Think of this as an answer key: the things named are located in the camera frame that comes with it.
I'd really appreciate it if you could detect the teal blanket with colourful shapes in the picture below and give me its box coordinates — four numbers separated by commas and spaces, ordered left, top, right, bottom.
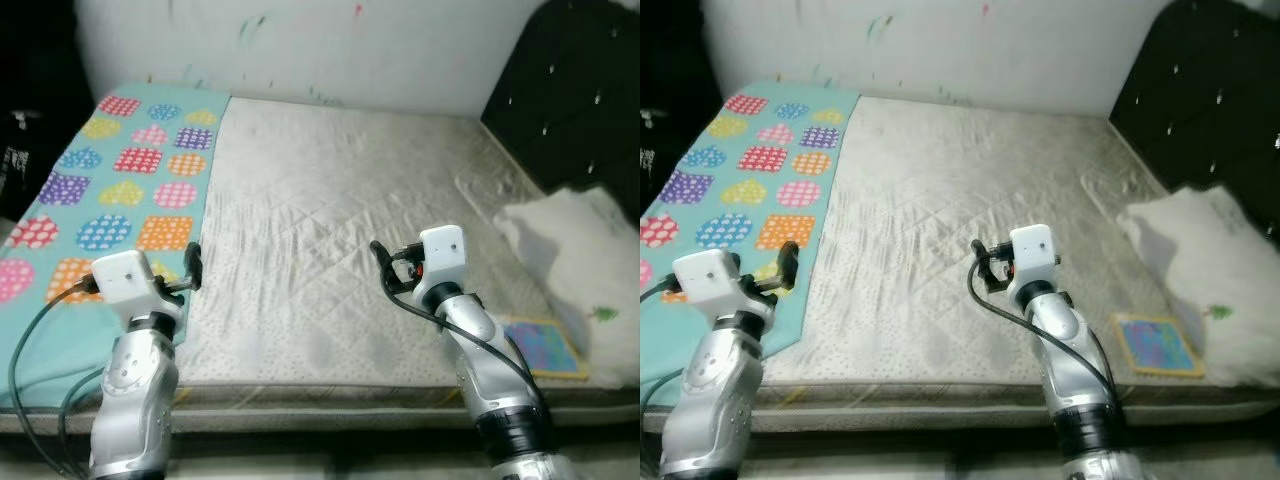
0, 82, 232, 412
640, 80, 864, 407

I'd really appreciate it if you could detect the blue yellow children's board book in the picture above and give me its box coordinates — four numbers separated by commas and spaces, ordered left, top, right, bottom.
500, 317, 592, 382
1112, 312, 1207, 379

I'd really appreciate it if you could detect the white pillow with tree print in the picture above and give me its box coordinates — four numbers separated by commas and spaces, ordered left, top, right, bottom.
495, 187, 641, 387
1117, 185, 1280, 387

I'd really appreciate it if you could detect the grey quilted mattress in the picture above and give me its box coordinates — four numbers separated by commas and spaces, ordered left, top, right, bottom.
0, 95, 641, 437
640, 95, 1280, 433

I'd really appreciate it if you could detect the dark tufted headboard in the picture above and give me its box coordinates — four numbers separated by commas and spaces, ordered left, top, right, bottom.
482, 0, 641, 227
1108, 0, 1280, 247

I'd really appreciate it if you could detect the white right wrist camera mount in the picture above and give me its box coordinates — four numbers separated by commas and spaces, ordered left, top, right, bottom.
1005, 224, 1060, 307
412, 225, 470, 312

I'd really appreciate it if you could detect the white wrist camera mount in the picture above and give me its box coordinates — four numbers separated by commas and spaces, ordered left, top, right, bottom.
672, 248, 767, 337
1005, 224, 1060, 307
90, 250, 187, 332
412, 225, 470, 312

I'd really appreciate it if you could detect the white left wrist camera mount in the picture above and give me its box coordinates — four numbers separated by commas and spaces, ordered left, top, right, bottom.
90, 250, 187, 332
672, 248, 767, 337

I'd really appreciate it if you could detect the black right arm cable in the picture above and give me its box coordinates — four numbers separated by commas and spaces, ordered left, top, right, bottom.
966, 250, 1123, 401
383, 250, 549, 406

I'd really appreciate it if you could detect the black left forearm cable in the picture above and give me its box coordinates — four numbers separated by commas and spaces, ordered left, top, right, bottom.
640, 368, 669, 411
57, 365, 107, 476

